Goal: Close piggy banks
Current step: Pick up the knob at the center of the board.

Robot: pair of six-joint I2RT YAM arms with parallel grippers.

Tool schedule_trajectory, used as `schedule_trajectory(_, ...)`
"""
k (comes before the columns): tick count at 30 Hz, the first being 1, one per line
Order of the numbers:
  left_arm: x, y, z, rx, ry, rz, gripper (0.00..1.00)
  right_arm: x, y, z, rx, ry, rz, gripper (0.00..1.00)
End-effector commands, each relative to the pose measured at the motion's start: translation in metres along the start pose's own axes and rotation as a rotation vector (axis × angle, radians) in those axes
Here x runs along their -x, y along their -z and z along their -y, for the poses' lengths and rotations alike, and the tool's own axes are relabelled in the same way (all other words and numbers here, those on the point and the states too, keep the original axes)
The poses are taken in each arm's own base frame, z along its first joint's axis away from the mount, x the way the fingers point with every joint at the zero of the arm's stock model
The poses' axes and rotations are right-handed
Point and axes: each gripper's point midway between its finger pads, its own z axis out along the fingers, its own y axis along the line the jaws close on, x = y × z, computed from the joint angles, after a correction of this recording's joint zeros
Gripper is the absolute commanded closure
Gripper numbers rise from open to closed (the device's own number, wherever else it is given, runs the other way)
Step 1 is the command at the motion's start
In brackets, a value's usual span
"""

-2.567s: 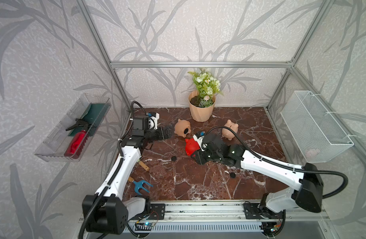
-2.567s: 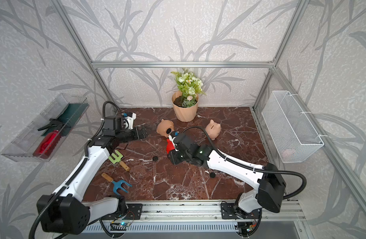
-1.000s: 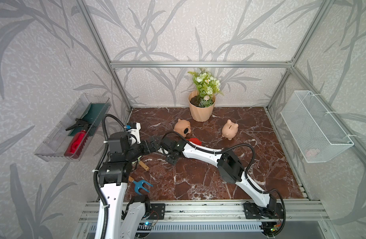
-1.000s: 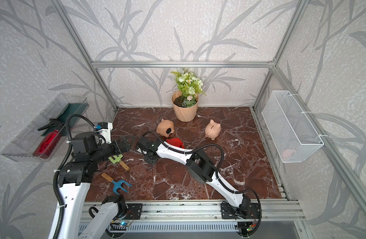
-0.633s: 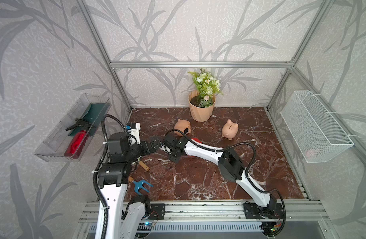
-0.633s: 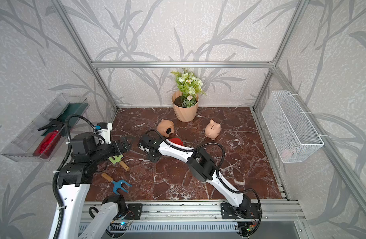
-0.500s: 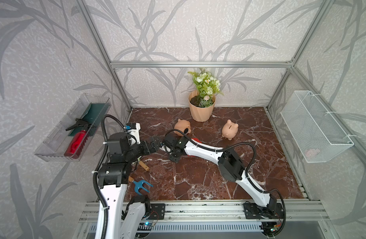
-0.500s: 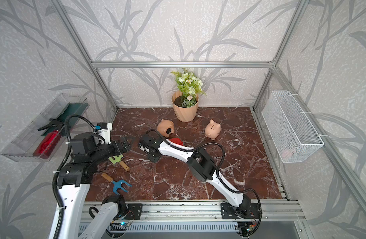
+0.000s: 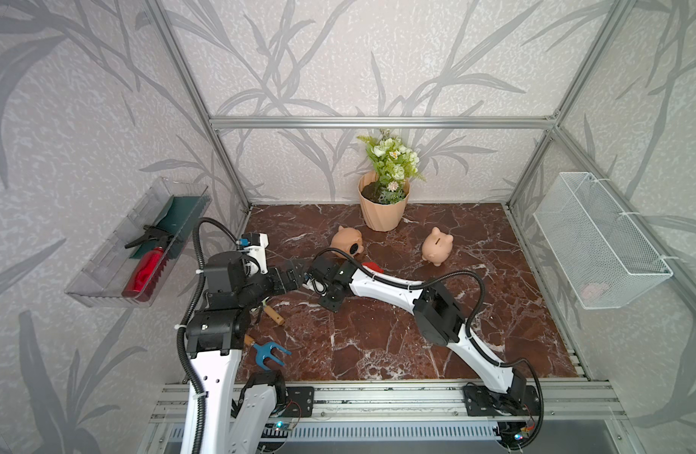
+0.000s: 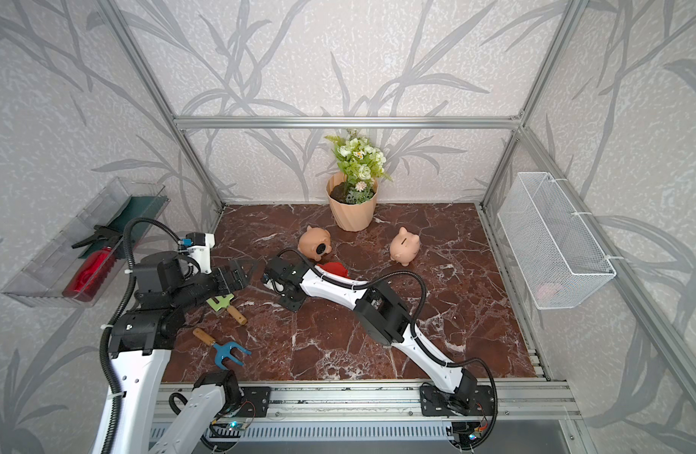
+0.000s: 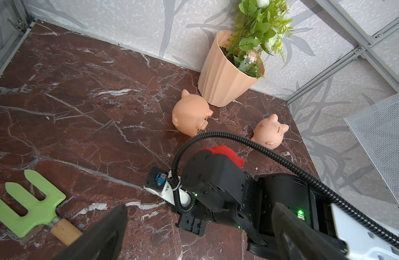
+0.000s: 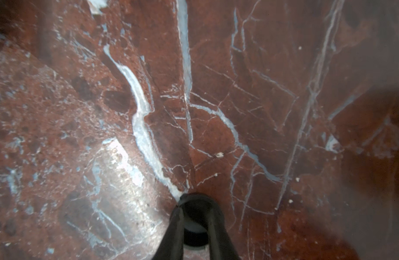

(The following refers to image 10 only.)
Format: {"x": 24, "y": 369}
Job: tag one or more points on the blue garden rake tool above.
{"x": 223, "y": 352}

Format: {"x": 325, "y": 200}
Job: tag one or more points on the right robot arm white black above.
{"x": 464, "y": 388}

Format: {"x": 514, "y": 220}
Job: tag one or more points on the beige piggy bank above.
{"x": 315, "y": 243}
{"x": 405, "y": 247}

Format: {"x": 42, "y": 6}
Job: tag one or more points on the green garden fork tool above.
{"x": 224, "y": 303}

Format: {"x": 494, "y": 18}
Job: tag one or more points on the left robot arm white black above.
{"x": 137, "y": 341}

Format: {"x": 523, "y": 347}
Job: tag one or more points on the white wire basket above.
{"x": 552, "y": 242}

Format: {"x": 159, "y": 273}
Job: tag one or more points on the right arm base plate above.
{"x": 434, "y": 403}

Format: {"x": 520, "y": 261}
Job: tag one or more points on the green white artificial plant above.
{"x": 361, "y": 163}

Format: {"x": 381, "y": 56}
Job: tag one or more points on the beige flower pot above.
{"x": 350, "y": 217}

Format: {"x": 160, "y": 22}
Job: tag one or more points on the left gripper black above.
{"x": 237, "y": 281}

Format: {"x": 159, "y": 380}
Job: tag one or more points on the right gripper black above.
{"x": 289, "y": 306}

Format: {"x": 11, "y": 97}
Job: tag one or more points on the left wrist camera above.
{"x": 198, "y": 246}

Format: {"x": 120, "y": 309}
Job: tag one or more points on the red piggy bank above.
{"x": 334, "y": 268}

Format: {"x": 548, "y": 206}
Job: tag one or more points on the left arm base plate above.
{"x": 255, "y": 402}

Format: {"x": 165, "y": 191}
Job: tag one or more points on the pink object in basket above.
{"x": 547, "y": 291}

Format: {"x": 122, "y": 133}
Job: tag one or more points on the clear plastic wall tray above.
{"x": 41, "y": 282}

